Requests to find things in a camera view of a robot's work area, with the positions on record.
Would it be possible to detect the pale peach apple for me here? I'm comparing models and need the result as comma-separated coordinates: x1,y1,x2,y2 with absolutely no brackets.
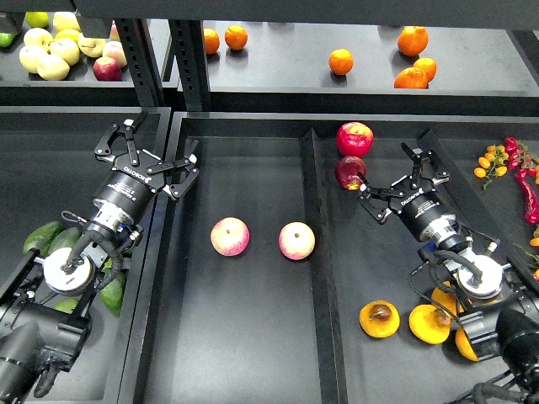
102,40,127,68

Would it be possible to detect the orange middle shelf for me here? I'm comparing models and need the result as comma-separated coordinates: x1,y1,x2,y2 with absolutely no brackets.
328,49,354,76

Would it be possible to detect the pale yellow apple with stem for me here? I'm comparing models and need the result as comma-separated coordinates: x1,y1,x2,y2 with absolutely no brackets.
77,33,106,58

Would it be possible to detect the light green avocado bottom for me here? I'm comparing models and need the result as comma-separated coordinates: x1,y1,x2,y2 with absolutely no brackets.
54,297,79,314

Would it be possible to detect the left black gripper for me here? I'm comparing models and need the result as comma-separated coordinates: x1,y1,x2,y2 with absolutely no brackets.
93,111,200,221

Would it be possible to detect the dark red apple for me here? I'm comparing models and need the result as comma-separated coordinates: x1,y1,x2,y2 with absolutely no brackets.
334,156,367,191

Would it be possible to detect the orange right small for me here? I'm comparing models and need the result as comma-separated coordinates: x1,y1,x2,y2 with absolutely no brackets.
414,57,437,82

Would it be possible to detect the bright red apple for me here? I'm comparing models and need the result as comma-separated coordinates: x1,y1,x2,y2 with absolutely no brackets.
335,122,374,158

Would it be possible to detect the pale yellow apple centre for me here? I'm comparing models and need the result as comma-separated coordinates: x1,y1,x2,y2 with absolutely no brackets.
49,38,80,66

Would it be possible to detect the pale yellow apple upper left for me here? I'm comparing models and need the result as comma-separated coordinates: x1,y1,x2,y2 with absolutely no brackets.
24,28,53,49

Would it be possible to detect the black tray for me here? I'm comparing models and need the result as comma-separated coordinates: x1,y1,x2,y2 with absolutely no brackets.
1,107,168,403
118,110,539,404

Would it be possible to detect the black shelf post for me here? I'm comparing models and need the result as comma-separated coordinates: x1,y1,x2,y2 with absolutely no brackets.
115,18,165,107
168,19,211,112

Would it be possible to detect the pink apple right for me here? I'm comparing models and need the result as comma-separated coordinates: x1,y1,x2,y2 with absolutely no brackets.
278,221,316,261

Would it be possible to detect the black centre tray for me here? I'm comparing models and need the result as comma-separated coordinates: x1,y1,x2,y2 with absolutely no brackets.
118,110,539,404

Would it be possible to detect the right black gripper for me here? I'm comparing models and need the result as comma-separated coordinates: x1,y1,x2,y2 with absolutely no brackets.
358,142,456,242

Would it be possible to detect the orange front right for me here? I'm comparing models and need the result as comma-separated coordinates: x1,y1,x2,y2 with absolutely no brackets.
393,66,429,89

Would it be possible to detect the green lime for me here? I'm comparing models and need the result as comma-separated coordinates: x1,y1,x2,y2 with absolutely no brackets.
25,11,49,29

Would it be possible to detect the large orange upper right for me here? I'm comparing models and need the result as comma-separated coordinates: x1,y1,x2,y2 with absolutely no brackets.
398,26,430,57

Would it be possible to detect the pale yellow apple top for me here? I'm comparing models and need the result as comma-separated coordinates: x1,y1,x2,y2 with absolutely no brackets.
52,12,81,32

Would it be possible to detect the orange partly behind post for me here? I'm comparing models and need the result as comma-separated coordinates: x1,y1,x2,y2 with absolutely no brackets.
203,28,221,55

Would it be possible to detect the pink apple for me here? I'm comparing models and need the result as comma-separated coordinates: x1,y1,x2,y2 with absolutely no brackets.
210,217,250,257
278,221,316,261

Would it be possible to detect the black shelf post right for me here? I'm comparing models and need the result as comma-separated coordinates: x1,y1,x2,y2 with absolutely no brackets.
168,19,211,112

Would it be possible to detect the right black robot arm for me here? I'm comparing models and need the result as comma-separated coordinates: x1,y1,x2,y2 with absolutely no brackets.
353,145,538,403

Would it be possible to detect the yellow lemon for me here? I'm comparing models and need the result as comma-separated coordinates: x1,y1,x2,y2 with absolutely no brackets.
54,29,80,43

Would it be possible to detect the black shelf post left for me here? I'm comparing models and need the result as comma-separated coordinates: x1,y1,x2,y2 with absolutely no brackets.
115,18,165,107

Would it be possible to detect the pale yellow apple front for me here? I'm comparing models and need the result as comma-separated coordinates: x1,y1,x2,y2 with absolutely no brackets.
36,55,70,81

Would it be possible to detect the black left tray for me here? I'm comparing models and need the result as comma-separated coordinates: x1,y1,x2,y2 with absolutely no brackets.
1,107,168,403

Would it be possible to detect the dark green avocado far left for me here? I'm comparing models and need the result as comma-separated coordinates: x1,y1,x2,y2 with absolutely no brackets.
23,221,65,257

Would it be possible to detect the red cherry tomato bunch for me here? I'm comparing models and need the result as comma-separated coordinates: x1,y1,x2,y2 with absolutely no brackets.
504,136,538,178

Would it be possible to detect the pink apple left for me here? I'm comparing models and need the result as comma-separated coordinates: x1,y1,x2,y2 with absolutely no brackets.
210,217,250,257

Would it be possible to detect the orange cherry tomato bunch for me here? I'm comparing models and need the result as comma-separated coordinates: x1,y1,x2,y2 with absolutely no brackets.
473,145,509,190

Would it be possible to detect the red apple on shelf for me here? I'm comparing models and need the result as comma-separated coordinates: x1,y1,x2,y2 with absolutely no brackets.
93,56,122,82

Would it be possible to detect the red chili pepper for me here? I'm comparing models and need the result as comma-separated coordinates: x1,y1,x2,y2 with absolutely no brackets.
515,169,538,225

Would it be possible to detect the dark green avocado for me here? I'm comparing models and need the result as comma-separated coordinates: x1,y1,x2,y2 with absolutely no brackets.
23,221,65,257
48,227,82,255

